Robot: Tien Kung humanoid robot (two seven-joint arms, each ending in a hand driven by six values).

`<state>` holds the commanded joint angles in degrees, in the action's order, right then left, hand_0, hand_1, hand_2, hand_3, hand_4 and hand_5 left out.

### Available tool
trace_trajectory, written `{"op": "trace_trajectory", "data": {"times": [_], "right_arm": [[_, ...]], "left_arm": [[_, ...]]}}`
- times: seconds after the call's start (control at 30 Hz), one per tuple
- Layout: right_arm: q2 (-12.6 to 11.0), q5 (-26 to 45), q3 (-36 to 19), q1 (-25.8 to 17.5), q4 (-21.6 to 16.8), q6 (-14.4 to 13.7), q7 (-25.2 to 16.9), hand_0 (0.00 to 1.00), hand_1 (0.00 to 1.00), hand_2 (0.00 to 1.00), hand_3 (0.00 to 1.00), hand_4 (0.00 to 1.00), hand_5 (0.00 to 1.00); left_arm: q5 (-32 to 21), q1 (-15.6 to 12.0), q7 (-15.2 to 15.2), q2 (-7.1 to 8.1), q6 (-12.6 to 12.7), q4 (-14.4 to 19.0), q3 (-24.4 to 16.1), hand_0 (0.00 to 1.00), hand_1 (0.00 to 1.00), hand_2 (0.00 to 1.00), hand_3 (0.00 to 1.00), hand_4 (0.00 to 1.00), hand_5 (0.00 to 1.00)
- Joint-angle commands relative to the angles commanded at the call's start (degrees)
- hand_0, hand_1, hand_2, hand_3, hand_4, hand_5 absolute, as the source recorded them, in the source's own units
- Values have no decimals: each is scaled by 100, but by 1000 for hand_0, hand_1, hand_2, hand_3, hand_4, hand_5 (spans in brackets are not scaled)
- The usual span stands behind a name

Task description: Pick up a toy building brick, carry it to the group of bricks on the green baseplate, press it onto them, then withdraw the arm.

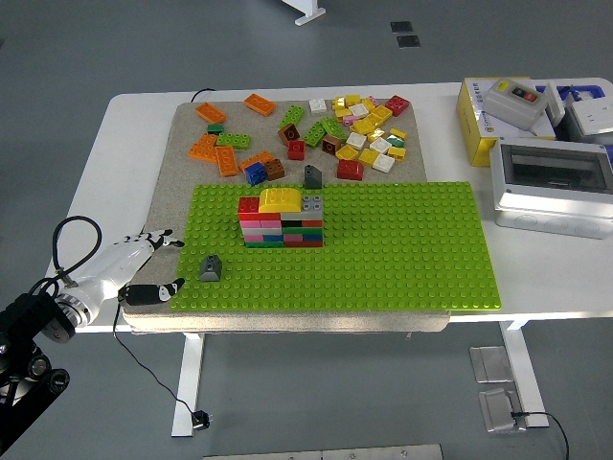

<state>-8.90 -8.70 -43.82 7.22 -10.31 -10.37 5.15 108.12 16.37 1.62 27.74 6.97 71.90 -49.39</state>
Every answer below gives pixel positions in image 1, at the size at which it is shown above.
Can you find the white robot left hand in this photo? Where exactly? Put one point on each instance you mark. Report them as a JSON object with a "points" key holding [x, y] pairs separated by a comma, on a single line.
{"points": [[115, 268]]}

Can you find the light grey slope brick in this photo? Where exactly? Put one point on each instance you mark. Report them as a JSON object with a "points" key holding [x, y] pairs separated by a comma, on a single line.
{"points": [[211, 269]]}

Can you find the yellow curved toy brick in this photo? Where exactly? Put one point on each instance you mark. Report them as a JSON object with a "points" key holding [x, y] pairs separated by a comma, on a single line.
{"points": [[280, 199]]}

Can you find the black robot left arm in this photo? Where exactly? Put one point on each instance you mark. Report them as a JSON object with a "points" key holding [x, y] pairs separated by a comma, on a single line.
{"points": [[29, 311]]}

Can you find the red stacked toy brick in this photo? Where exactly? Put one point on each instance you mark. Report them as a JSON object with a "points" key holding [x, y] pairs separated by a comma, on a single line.
{"points": [[248, 206]]}

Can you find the orange long toy brick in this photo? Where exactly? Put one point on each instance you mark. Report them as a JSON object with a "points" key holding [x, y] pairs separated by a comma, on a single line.
{"points": [[203, 147], [260, 104], [256, 158], [226, 160], [211, 112]]}

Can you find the blue square toy brick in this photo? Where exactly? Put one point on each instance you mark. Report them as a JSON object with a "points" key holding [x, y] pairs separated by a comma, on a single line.
{"points": [[255, 172]]}

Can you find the small dark green brick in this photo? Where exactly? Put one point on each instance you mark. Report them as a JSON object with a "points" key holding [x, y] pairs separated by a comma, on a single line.
{"points": [[215, 128], [395, 141]]}

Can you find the lime long toy brick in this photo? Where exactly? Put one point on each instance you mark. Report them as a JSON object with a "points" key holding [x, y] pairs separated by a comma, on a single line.
{"points": [[292, 115], [313, 134], [333, 128], [233, 140]]}

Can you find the brown square toy brick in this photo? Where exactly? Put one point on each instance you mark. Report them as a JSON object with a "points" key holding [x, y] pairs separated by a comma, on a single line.
{"points": [[274, 169]]}

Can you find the grey stacked toy brick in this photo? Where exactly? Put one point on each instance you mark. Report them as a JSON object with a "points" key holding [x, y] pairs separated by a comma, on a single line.
{"points": [[312, 203]]}

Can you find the red square toy brick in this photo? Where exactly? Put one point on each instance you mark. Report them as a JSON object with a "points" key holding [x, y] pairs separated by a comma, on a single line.
{"points": [[397, 105], [296, 150]]}

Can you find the dark grey slope brick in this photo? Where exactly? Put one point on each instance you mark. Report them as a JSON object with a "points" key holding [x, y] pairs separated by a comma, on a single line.
{"points": [[313, 176]]}

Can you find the brown brick with hole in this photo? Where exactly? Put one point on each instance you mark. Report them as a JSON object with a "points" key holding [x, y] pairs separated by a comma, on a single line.
{"points": [[332, 145], [289, 134]]}

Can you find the red curved toy brick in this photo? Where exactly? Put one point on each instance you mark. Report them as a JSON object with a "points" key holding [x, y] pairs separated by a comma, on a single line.
{"points": [[350, 169]]}

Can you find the yellow square toy brick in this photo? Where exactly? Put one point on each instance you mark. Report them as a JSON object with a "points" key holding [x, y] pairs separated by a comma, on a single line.
{"points": [[347, 152], [381, 115], [364, 125], [369, 156]]}

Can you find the white square toy brick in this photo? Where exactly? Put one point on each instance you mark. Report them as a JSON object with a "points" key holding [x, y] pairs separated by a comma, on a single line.
{"points": [[357, 110], [380, 145], [317, 106], [384, 163], [356, 140]]}

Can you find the green studded baseplate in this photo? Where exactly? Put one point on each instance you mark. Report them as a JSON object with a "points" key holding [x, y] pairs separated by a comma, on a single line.
{"points": [[383, 249]]}

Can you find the small yellow toy brick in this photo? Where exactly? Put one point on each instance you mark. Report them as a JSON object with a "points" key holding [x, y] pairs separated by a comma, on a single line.
{"points": [[339, 103], [369, 105], [376, 134], [396, 152], [353, 99], [398, 133]]}

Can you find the white table leg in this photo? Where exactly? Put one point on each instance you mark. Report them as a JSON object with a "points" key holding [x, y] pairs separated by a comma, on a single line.
{"points": [[189, 378], [519, 364]]}

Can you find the grey-brown table mat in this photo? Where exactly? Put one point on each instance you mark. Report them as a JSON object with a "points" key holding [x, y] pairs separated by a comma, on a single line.
{"points": [[287, 320]]}

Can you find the white furniture foot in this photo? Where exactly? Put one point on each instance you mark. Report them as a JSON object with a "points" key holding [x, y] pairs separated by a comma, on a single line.
{"points": [[306, 9]]}

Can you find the black floor socket cover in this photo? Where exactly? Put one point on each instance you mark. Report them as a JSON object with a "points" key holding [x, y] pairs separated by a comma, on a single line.
{"points": [[408, 41], [401, 26]]}

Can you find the yellow cardboard box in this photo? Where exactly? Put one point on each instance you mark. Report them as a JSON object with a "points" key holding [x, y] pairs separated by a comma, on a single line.
{"points": [[471, 124]]}

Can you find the metal floor plate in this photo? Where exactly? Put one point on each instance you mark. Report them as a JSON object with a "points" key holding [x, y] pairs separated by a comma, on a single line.
{"points": [[488, 364], [498, 412]]}

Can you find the white plastic box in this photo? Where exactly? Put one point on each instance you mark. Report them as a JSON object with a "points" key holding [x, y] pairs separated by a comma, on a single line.
{"points": [[555, 98]]}

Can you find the blue plastic bin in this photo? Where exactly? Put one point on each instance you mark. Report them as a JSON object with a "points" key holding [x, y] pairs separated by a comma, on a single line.
{"points": [[591, 90]]}

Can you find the multicolour brick wall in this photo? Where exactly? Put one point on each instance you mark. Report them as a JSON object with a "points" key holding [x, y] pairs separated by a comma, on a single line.
{"points": [[301, 235]]}

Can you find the grey push-button switch box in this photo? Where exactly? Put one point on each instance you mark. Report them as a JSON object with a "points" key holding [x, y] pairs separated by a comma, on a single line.
{"points": [[507, 103]]}

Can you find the grey enclosure with clear lid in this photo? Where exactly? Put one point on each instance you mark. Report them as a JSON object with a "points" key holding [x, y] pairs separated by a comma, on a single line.
{"points": [[551, 211]]}

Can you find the white wall socket panel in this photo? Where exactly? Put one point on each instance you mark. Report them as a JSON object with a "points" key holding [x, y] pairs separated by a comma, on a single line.
{"points": [[594, 117]]}

